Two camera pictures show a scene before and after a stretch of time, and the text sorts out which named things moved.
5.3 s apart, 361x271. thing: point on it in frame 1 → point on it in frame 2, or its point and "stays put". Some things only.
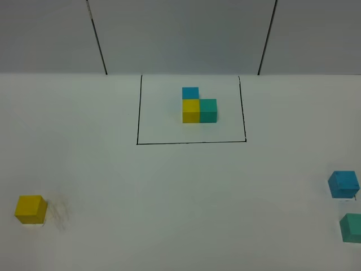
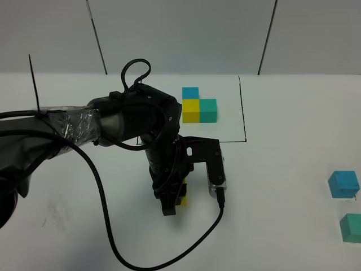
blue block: x=343 y=184 stays put
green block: x=350 y=225 stays put
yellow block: x=31 y=209 → x=184 y=199
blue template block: x=190 y=93 stays put
